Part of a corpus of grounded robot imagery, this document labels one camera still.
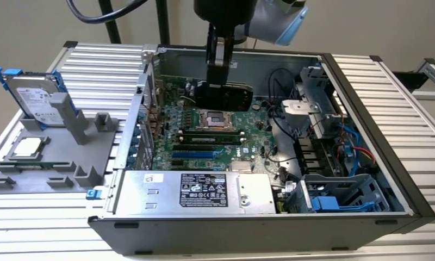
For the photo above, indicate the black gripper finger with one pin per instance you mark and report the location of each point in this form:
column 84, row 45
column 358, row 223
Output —
column 218, row 76

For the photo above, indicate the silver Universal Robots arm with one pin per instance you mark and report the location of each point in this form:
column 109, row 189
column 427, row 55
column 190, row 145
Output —
column 271, row 24

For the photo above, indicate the metal CPU socket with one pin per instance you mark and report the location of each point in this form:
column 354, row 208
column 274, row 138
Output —
column 214, row 119

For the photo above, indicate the black stand pole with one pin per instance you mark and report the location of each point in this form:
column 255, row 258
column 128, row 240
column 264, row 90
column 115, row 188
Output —
column 109, row 30
column 163, row 24

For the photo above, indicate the green motherboard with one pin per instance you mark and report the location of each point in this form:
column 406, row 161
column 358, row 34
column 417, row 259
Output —
column 254, row 127

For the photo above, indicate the green installed RAM stick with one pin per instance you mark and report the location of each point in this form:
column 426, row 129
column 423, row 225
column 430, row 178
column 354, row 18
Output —
column 203, row 139

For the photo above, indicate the black expansion slot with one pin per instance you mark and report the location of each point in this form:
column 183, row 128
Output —
column 194, row 147

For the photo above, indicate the small silver heatsink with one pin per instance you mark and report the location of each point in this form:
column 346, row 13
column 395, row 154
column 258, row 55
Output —
column 243, row 166

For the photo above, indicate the silver power supply unit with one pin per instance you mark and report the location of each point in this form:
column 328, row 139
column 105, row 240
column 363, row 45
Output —
column 167, row 195

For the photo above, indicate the grey disk bay cage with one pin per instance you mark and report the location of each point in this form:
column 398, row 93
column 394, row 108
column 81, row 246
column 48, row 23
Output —
column 334, row 185

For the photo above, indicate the hard disk in blue carrier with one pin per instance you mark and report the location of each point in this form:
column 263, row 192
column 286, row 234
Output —
column 32, row 100

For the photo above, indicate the grey parts rack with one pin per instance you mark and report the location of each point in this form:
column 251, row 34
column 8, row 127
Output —
column 57, row 152

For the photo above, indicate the blue case latch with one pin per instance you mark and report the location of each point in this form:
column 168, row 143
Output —
column 93, row 194

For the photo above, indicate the blue disk connector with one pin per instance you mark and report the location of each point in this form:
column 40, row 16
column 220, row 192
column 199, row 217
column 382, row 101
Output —
column 324, row 204

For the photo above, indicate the open grey PC case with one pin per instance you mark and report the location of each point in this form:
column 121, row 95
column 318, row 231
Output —
column 239, row 233

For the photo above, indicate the silver CPU chip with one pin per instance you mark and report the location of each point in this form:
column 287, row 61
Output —
column 28, row 147

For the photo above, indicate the metal slat side table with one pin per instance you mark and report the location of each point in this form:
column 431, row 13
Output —
column 433, row 81

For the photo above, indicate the metal drive bracket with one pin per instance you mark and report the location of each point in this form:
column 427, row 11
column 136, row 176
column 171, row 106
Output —
column 311, row 106

